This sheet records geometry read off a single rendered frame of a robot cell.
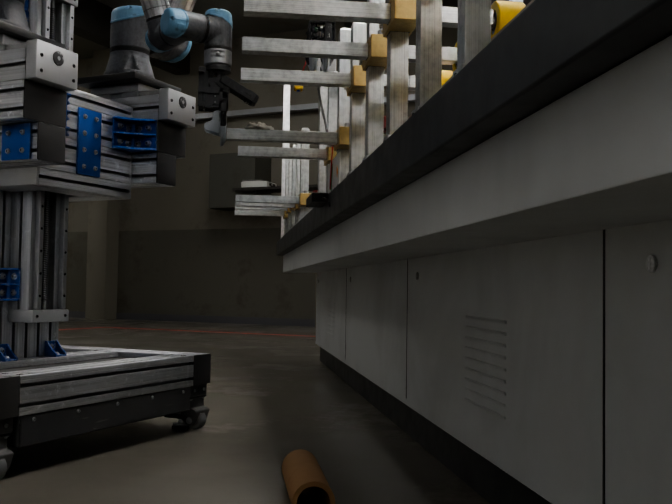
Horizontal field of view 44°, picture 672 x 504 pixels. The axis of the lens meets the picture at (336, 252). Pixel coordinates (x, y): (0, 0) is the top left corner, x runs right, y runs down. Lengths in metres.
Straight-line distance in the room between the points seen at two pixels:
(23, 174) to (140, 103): 0.45
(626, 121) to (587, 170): 0.08
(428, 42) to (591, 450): 0.66
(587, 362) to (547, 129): 0.48
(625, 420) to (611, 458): 0.07
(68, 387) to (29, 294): 0.35
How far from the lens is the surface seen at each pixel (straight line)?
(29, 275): 2.34
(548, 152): 0.84
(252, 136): 2.26
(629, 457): 1.14
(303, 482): 1.58
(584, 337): 1.25
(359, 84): 2.02
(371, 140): 1.82
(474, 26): 1.11
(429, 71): 1.34
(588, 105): 0.77
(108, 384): 2.20
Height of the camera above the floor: 0.44
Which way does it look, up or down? 2 degrees up
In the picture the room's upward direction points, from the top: 1 degrees clockwise
